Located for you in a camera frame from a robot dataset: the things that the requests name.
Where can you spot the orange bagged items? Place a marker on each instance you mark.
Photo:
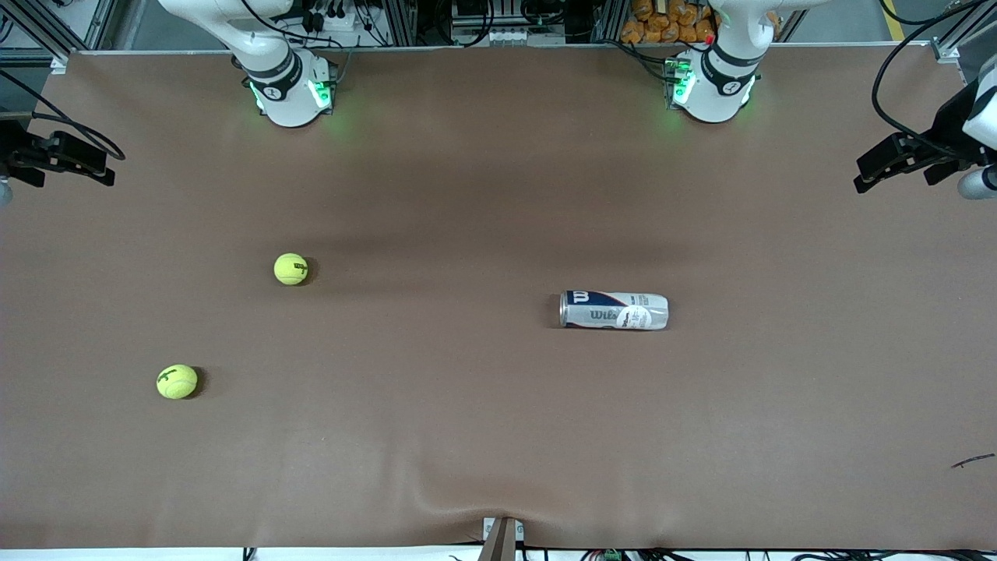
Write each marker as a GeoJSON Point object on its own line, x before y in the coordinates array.
{"type": "Point", "coordinates": [662, 23]}

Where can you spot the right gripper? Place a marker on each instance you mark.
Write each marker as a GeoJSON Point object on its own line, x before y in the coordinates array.
{"type": "Point", "coordinates": [11, 146]}

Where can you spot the large table cover mat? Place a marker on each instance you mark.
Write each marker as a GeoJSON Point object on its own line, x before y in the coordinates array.
{"type": "Point", "coordinates": [498, 436]}

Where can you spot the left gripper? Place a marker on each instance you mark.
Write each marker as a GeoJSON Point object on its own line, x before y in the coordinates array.
{"type": "Point", "coordinates": [948, 125]}

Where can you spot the aluminium frame profile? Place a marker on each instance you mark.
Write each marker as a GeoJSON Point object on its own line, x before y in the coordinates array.
{"type": "Point", "coordinates": [43, 27]}
{"type": "Point", "coordinates": [401, 23]}
{"type": "Point", "coordinates": [966, 27]}
{"type": "Point", "coordinates": [607, 19]}

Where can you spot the white terminal block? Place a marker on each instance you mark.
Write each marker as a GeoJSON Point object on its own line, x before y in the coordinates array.
{"type": "Point", "coordinates": [510, 35]}

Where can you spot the yellow-green tennis ball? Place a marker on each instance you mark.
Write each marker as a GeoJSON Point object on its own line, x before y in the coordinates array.
{"type": "Point", "coordinates": [177, 382]}
{"type": "Point", "coordinates": [290, 269]}

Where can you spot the metal table edge bracket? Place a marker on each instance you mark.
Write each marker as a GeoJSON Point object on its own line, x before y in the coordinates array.
{"type": "Point", "coordinates": [502, 538]}

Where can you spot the clear tennis ball can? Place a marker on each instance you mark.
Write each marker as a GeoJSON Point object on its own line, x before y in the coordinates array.
{"type": "Point", "coordinates": [615, 310]}

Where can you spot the white power strip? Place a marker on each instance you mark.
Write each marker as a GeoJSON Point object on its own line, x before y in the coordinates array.
{"type": "Point", "coordinates": [347, 23]}

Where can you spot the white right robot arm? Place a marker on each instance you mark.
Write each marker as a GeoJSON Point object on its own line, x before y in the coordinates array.
{"type": "Point", "coordinates": [288, 101]}

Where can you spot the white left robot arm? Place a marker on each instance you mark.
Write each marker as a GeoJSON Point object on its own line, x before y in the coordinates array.
{"type": "Point", "coordinates": [716, 97]}

